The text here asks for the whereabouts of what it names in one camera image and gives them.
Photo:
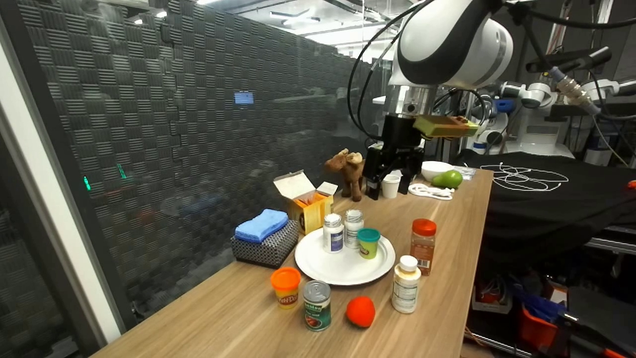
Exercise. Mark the white bowl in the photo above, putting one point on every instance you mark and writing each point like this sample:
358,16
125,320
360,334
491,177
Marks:
433,167

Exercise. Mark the white paper cup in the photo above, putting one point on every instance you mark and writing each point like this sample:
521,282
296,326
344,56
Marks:
390,187

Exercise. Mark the green avocado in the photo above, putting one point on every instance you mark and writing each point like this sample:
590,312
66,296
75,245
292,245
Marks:
447,179

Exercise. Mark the yellow open cardboard box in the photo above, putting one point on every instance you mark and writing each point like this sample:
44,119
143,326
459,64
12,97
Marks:
310,203

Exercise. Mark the teal lid dough tub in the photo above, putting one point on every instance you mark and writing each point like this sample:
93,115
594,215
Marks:
368,243

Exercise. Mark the gray foam block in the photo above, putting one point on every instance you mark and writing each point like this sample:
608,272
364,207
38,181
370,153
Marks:
268,251

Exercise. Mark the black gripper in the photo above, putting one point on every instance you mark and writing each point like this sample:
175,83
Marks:
401,135

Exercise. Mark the blue sponge cloth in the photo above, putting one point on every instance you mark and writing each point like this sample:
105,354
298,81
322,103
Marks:
260,225

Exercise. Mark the red ball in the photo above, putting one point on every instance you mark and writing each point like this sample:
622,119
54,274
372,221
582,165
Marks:
360,312

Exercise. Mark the spice jar orange lid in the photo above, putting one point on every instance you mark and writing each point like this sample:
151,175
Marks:
423,249

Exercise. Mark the white crumpled cloth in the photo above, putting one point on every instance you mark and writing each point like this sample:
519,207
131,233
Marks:
429,191

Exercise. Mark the tan wrist camera box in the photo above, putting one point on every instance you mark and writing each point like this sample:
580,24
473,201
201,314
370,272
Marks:
443,125

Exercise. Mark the white background robot equipment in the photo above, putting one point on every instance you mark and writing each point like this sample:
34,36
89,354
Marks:
533,91

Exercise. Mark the black cloth covered table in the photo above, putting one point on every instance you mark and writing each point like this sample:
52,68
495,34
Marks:
562,201

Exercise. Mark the red bin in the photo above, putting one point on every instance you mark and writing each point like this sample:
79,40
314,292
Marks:
537,328

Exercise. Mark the white round plate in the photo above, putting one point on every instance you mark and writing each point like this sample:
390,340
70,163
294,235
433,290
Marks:
330,264

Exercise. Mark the black cylindrical background device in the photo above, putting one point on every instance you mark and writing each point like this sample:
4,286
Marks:
576,60

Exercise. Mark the orange lid dough tub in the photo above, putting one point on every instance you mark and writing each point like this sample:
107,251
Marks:
284,286

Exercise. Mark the white bottle yellow label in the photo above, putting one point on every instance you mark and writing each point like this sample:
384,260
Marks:
405,286

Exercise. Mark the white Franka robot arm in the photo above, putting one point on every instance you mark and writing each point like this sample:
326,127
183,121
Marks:
457,40

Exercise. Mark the brown moose plush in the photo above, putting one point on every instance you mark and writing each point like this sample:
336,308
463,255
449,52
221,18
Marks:
348,173

